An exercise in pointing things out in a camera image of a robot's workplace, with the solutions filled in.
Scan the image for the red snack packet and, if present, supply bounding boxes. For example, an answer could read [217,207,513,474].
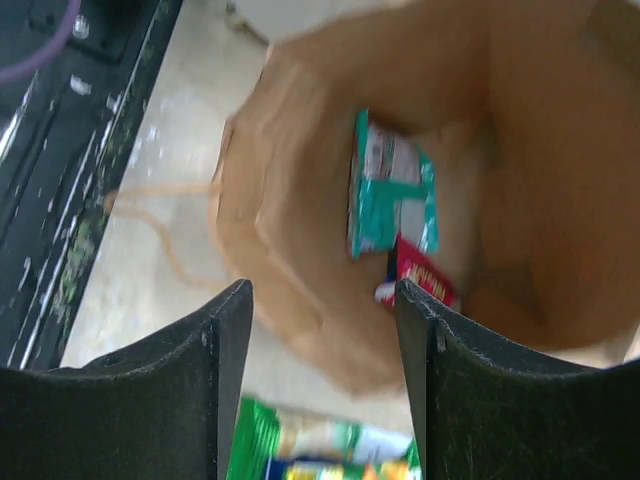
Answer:
[374,236,460,311]

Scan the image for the green Chuba snack bag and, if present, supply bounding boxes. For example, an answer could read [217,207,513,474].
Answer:
[226,397,423,479]

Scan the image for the brown paper bag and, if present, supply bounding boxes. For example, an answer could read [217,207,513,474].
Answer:
[129,1,639,395]

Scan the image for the teal snack packet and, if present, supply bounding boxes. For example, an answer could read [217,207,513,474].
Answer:
[347,109,439,259]

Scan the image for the blue Kettle chips bag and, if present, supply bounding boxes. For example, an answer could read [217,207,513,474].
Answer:
[263,457,422,480]

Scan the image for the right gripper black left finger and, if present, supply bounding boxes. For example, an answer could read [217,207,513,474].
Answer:
[1,280,254,479]

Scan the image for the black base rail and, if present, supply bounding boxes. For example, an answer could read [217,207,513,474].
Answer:
[1,1,181,370]

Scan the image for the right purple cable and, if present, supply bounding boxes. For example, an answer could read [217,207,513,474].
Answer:
[0,0,84,84]

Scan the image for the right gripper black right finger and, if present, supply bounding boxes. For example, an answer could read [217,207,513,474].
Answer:
[395,281,639,479]

